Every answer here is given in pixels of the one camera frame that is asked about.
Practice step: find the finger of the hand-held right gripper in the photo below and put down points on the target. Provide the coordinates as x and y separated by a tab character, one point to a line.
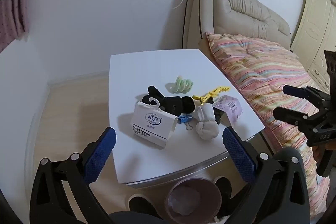
296	90
288	115

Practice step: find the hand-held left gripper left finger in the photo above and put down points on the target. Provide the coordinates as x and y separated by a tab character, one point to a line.
101	153

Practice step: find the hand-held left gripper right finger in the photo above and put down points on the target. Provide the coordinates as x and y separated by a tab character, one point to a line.
237	153

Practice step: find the white socks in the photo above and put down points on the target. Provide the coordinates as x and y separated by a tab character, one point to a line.
206	129

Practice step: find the purple tissue packet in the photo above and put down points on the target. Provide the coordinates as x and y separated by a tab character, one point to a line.
231	106

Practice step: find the white sock box with hook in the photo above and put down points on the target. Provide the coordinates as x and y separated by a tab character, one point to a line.
149	124

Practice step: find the blue binder clip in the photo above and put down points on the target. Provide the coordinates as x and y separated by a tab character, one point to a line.
185	119

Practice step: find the yellow toothed hair clip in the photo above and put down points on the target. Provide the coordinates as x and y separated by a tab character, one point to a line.
210	94

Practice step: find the black scrunchie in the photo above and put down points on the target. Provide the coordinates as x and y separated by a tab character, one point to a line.
188	104

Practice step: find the black sock with hanger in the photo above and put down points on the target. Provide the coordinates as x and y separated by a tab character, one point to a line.
155	91

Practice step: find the pink round waste bin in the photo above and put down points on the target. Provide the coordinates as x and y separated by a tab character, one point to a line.
170	200

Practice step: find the person's right hand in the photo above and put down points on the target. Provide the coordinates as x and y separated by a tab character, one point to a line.
317	153

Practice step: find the person's right black shoe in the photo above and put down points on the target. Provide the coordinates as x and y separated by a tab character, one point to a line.
223	187

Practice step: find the person's black shoe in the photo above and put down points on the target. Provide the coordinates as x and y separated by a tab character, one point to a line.
139	204
223	187

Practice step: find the striped pink quilt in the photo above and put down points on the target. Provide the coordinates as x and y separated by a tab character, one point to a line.
262	69

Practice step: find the person's left black shoe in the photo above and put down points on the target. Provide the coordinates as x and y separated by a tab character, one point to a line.
139	204

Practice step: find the cream wardrobe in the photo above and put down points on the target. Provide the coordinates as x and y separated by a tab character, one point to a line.
315	24

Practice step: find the person's left leg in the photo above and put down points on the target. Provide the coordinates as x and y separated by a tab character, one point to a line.
136	218

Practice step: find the white low table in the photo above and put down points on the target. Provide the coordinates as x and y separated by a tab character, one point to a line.
147	74

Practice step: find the beige padded bed headboard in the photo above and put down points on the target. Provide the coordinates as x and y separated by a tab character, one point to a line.
236	3

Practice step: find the pink dotted curtain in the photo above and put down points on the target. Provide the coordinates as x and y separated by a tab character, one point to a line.
13	16

